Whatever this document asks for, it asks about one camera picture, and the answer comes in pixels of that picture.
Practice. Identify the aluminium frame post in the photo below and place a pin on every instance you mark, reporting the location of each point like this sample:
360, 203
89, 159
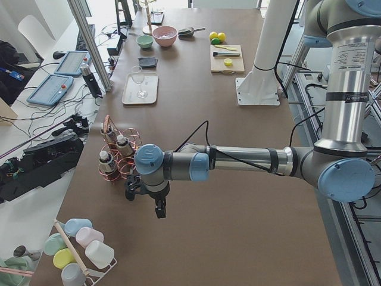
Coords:
80, 18

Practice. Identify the blue teach pendant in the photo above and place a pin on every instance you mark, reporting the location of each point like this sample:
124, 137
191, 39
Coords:
71, 62
51, 90

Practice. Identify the black thermos bottle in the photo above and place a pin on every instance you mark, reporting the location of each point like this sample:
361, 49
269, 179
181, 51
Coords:
90, 81

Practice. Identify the metal ice scoop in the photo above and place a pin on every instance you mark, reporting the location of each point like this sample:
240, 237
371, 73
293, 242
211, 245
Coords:
188, 32

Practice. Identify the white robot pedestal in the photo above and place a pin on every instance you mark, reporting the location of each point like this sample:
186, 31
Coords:
260, 85

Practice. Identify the green plastic cup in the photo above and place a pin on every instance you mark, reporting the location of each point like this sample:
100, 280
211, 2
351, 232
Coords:
53, 244

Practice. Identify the black electronics box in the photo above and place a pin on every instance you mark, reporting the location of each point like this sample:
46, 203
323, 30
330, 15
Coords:
40, 165

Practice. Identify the blue plastic cup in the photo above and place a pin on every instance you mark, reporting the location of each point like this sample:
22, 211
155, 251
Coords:
72, 226

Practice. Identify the clear wine glass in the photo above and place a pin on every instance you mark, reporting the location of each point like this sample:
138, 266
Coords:
138, 77

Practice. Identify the pink plastic cup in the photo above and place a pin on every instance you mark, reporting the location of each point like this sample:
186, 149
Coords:
86, 235

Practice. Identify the cream rectangular tray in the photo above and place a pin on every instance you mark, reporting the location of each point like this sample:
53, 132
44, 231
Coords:
131, 89

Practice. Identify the pink bowl with ice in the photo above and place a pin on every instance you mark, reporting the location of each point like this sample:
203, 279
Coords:
165, 36

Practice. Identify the yellow plastic knife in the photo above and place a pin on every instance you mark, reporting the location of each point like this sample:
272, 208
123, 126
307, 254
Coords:
225, 47

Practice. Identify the green lime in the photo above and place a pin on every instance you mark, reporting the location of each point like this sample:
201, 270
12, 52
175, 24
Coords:
221, 36

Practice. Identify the steel jigger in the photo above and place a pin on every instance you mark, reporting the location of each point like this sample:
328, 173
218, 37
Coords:
22, 251

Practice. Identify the yellow plastic cup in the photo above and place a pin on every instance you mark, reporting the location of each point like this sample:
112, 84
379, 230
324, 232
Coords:
62, 258

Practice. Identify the black backpack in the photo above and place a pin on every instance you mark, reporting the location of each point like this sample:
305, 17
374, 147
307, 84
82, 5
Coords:
13, 77

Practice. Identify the steel muddler black tip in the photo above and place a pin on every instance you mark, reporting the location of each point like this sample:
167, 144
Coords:
226, 54

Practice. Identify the wooden mug tree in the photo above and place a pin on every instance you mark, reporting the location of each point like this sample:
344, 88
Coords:
149, 28

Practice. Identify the black tray with glasses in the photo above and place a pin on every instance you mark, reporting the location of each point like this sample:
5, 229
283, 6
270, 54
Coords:
157, 17

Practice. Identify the tea bottle white cap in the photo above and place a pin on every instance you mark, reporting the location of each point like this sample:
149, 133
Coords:
123, 146

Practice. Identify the black monitor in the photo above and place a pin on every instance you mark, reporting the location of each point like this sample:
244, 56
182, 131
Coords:
124, 18

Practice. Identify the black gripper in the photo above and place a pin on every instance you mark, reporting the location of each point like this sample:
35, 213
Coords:
157, 196

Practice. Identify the white plastic cup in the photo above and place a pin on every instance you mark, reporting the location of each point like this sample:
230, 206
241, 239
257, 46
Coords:
99, 254

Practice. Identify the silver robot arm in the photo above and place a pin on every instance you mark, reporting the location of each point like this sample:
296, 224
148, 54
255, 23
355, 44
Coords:
336, 164

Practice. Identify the wooden cutting board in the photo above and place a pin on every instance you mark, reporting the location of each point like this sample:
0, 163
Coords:
217, 63

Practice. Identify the grey folded cloth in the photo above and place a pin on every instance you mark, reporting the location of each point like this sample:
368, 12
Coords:
148, 62

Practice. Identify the yellow lemon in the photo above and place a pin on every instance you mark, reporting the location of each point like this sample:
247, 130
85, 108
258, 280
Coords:
213, 35

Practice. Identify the green bowl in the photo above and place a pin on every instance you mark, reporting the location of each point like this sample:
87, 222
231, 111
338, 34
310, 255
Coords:
145, 41

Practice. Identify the copper wire bottle basket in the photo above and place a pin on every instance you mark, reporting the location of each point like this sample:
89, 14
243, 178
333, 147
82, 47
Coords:
125, 165

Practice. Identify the half lemon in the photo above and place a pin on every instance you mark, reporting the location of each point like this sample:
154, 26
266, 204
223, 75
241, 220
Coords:
228, 62

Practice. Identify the black computer mouse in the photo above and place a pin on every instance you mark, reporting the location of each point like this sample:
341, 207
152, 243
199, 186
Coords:
58, 54

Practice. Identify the grey plastic cup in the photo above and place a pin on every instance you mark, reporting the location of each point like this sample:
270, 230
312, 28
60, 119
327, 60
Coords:
72, 275

